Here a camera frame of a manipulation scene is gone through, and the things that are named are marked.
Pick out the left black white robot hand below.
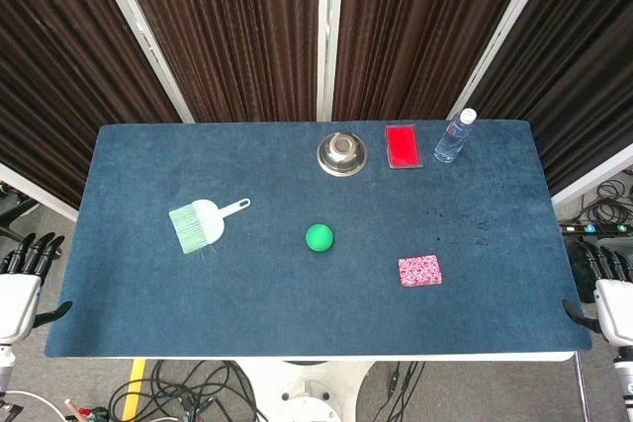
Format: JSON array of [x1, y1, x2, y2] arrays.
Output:
[[0, 231, 73, 345]]

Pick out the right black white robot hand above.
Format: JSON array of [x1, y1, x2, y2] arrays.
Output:
[[562, 238, 633, 344]]

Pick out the red white patterned block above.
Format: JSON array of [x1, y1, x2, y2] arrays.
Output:
[[398, 254, 444, 289]]

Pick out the black power strip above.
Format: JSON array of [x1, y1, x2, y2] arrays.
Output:
[[558, 222, 633, 237]]

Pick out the black office chair base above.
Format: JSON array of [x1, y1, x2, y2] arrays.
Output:
[[0, 183, 40, 245]]

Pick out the yellow floor tape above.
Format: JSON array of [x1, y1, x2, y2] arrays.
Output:
[[121, 358, 147, 421]]

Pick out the mint green hand brush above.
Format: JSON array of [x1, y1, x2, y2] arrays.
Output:
[[167, 198, 252, 256]]

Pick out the brown pleated curtain panel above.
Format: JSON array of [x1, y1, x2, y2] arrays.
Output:
[[112, 0, 321, 123], [0, 0, 183, 211], [331, 0, 540, 122], [464, 0, 633, 196]]

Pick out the clear plastic water bottle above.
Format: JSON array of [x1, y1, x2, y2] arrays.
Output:
[[433, 107, 478, 165]]

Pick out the blue fabric table mat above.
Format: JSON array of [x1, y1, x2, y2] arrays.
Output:
[[43, 119, 593, 360]]

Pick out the red ink pad case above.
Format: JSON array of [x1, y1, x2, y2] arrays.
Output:
[[384, 125, 425, 170]]

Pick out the green ball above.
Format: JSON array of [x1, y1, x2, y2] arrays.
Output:
[[305, 222, 336, 253]]

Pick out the upturned steel bowl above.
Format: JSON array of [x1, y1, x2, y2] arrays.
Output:
[[316, 131, 370, 178]]

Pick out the white floor cable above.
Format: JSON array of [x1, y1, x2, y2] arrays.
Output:
[[0, 388, 68, 422]]

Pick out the coiled black cables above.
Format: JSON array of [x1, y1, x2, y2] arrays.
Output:
[[576, 178, 633, 226]]

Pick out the white partition rail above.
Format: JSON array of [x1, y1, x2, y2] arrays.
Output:
[[550, 143, 633, 208], [0, 162, 80, 223]]

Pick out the black floor cable bundle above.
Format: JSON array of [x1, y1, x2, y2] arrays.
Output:
[[107, 360, 261, 422]]

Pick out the black cable with plug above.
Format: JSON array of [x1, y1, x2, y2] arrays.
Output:
[[373, 361, 427, 422]]

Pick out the white partition post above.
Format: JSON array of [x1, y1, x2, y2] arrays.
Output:
[[446, 0, 564, 121], [315, 0, 346, 122], [87, 0, 195, 125]]

